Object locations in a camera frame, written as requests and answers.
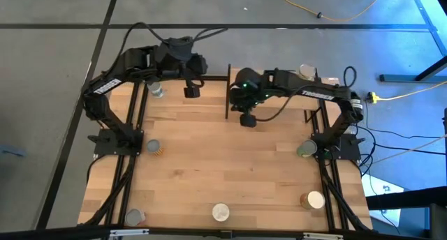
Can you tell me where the yellow extension cord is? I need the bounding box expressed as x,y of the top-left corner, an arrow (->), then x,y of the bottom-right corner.
366,80 -> 447,104

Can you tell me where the blue cherries can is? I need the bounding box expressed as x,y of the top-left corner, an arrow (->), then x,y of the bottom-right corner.
212,202 -> 231,223

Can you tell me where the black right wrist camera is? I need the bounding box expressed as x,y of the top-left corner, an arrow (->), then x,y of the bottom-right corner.
240,113 -> 258,128

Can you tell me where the orange patterned can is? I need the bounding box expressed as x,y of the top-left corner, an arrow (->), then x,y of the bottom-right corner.
124,207 -> 147,227

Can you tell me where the black right camera cable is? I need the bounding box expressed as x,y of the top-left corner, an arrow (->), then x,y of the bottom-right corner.
254,88 -> 305,123

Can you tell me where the black stand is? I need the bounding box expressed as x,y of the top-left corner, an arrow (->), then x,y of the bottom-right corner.
366,186 -> 447,240

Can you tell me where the black aluminium table frame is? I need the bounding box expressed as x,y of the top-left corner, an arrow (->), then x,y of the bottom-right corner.
78,72 -> 373,234

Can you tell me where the black crossbar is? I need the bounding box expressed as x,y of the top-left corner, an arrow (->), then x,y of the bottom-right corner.
0,225 -> 447,240

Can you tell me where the white vegetable can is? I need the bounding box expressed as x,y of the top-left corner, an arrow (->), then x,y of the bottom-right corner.
147,81 -> 165,99

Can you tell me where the beige floor cable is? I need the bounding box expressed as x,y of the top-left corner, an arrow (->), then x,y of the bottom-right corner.
369,134 -> 447,166

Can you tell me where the orange gradient can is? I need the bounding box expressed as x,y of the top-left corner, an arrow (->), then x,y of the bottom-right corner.
299,190 -> 326,211

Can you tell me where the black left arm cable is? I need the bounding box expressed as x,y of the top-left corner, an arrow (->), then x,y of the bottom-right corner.
124,22 -> 228,59

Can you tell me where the yellow labelled can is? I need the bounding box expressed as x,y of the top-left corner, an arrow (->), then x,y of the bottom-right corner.
298,63 -> 317,81

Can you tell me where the black floor cable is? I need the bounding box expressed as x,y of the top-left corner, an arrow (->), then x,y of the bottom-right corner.
362,100 -> 447,156

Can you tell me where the green can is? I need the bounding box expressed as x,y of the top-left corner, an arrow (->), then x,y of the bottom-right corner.
296,138 -> 318,159

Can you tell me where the white paper sheet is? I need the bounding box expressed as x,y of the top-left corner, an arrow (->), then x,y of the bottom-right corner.
361,172 -> 404,229

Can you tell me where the yellow patterned box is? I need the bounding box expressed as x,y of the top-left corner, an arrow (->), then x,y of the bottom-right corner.
145,138 -> 165,157

